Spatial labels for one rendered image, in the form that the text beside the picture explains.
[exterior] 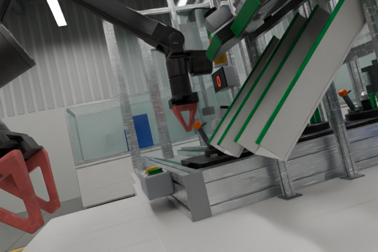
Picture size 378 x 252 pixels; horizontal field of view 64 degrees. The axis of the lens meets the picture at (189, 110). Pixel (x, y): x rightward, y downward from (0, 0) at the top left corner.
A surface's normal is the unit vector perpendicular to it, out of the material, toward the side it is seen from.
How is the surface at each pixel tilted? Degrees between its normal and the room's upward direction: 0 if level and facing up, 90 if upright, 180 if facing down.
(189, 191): 90
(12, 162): 108
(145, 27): 88
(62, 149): 90
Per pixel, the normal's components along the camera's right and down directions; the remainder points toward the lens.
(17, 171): 0.44, 0.16
